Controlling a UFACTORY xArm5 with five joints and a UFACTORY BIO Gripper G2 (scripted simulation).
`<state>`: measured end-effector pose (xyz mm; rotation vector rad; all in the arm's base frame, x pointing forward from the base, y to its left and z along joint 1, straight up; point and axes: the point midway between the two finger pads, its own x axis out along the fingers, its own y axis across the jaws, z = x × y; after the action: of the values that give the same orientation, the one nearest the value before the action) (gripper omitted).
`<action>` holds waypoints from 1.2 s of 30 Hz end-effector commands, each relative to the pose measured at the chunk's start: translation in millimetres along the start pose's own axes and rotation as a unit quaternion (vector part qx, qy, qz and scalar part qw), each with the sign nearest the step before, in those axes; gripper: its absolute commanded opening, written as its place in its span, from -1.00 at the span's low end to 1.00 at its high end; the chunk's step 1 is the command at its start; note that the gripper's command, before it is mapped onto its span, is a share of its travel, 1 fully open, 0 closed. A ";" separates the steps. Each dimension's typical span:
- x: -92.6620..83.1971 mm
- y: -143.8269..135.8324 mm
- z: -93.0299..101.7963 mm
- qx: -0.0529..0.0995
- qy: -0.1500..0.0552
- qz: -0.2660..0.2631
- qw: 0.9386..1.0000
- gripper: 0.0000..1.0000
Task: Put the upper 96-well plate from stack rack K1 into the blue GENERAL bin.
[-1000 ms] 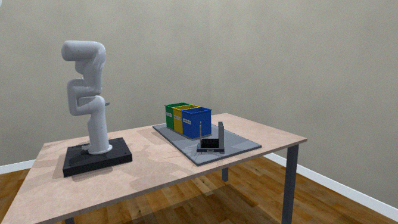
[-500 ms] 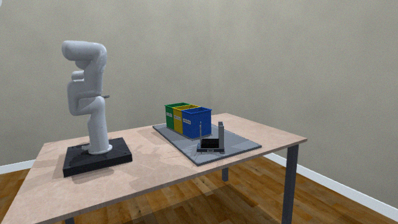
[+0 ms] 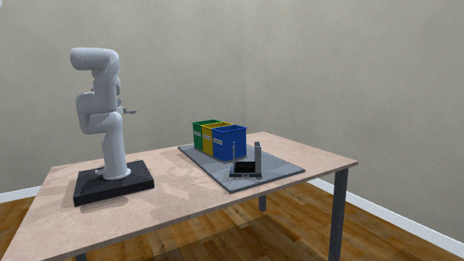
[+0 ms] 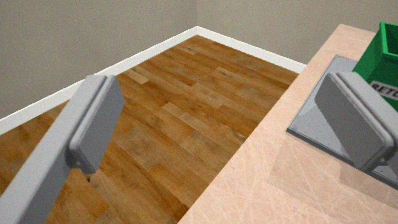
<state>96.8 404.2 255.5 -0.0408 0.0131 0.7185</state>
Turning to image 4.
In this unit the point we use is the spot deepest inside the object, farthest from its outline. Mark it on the green bin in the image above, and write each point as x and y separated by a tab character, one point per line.
379	63

